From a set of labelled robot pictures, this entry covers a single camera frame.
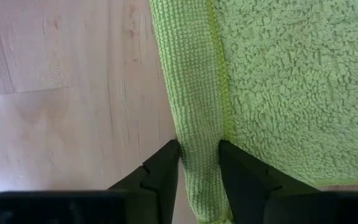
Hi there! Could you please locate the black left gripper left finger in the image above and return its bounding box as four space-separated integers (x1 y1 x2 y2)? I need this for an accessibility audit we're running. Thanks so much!
108 139 180 224

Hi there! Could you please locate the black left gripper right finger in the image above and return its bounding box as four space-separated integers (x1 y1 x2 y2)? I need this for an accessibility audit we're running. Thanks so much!
218 139 319 224

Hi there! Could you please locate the lime green microfiber towel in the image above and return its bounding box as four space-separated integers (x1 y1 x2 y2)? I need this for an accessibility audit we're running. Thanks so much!
149 0 358 224

